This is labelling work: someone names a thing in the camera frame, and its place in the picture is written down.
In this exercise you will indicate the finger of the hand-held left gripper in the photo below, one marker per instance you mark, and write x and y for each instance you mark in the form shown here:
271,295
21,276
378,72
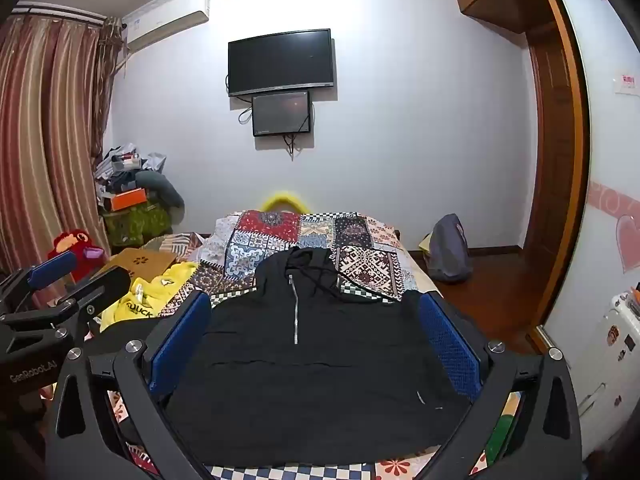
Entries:
97,287
50,268

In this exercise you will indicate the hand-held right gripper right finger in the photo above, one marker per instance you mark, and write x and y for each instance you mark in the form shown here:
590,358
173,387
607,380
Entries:
450,345

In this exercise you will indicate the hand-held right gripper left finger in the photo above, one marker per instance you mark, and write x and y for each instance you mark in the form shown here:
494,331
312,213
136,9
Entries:
179,342

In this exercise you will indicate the black zip hoodie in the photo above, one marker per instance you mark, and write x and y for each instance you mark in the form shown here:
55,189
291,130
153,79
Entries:
300,385

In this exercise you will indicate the red plush toy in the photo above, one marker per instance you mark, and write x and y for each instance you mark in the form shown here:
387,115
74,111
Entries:
70,250

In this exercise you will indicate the yellow printed garment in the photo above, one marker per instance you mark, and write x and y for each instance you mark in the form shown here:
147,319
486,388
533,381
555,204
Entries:
150,290

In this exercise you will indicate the brown cardboard with flower cutouts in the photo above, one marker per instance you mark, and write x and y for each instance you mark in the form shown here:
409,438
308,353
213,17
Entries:
145,260

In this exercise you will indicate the bed with beige sheet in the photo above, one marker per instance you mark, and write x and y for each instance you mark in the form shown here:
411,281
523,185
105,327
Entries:
419,272

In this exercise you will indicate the orange box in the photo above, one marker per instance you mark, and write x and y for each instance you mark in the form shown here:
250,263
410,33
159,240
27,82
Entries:
129,200

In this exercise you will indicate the grey backpack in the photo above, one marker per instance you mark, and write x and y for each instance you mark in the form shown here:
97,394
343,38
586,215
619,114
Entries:
450,250

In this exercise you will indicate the yellow bag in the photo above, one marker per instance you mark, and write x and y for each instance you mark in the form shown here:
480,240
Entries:
426,247

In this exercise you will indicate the grey plush pillow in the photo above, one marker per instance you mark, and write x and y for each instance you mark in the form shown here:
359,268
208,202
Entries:
162,185

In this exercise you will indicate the pile of papers and clutter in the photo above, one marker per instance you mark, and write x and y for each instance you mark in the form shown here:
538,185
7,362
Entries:
122,165

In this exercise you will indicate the red striped curtain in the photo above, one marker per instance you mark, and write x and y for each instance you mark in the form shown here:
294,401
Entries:
45,135

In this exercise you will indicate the patchwork patterned blanket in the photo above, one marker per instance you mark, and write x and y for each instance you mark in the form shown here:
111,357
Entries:
280,240

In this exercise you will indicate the pink heart wall sticker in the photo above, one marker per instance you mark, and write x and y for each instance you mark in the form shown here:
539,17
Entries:
629,242

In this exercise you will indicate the wooden door frame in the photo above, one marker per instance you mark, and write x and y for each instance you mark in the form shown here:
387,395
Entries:
555,160

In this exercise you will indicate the small wall monitor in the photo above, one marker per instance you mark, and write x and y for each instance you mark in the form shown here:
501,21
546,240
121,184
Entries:
280,114

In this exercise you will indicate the white wall air conditioner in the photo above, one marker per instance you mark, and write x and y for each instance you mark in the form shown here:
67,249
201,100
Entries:
165,17

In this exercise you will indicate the large wall television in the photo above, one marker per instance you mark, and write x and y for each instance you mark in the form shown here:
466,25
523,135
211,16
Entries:
280,62

